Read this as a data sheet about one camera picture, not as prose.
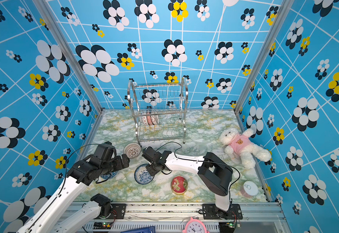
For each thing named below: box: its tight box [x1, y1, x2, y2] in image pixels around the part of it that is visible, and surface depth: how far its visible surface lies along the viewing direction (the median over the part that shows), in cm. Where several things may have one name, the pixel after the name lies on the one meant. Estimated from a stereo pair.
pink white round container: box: [239, 180, 259, 198], surface depth 77 cm
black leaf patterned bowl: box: [146, 115, 155, 126], surface depth 99 cm
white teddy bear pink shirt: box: [219, 127, 272, 169], surface depth 91 cm
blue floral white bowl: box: [134, 163, 155, 185], surface depth 86 cm
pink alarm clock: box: [182, 216, 211, 233], surface depth 69 cm
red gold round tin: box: [170, 174, 189, 195], surface depth 80 cm
